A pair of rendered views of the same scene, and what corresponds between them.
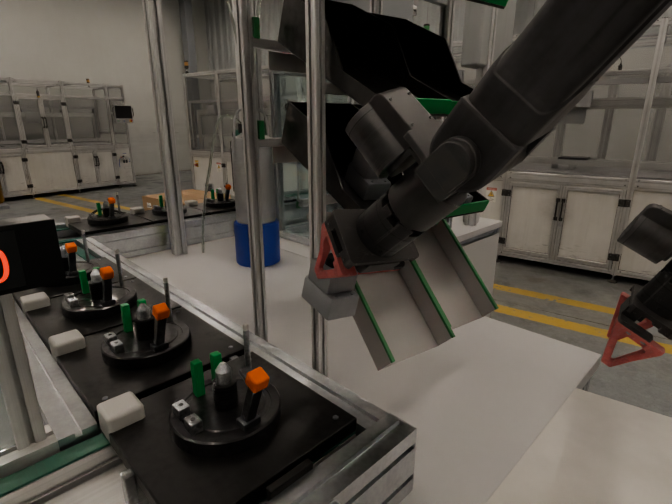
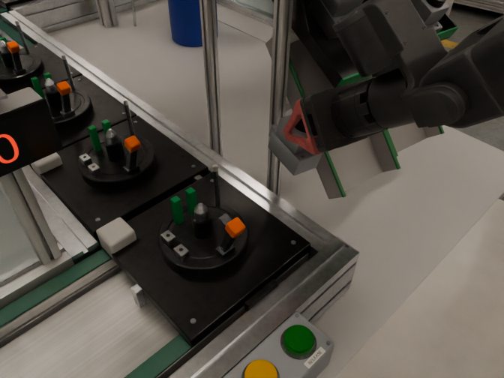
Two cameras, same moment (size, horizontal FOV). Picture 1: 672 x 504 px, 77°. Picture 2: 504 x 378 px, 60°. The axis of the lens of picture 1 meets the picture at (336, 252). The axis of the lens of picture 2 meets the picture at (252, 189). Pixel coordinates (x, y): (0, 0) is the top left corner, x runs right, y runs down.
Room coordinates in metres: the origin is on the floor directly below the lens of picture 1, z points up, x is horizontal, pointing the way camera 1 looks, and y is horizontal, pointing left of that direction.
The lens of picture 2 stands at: (0.02, 0.06, 1.50)
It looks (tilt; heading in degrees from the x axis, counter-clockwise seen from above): 43 degrees down; 1
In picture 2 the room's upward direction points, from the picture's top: 1 degrees clockwise
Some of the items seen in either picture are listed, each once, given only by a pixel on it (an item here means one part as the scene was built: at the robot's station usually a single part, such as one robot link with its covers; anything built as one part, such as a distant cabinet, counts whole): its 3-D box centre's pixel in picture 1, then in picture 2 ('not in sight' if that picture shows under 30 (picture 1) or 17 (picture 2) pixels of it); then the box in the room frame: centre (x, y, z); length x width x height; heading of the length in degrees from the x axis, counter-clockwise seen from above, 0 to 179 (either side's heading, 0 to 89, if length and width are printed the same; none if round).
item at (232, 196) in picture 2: (227, 423); (204, 244); (0.47, 0.14, 0.96); 0.24 x 0.24 x 0.02; 45
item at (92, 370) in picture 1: (144, 324); (114, 146); (0.65, 0.32, 1.01); 0.24 x 0.24 x 0.13; 45
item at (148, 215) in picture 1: (168, 202); not in sight; (1.79, 0.71, 1.01); 0.24 x 0.24 x 0.13; 45
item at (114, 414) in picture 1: (121, 416); (117, 238); (0.47, 0.28, 0.97); 0.05 x 0.05 x 0.04; 45
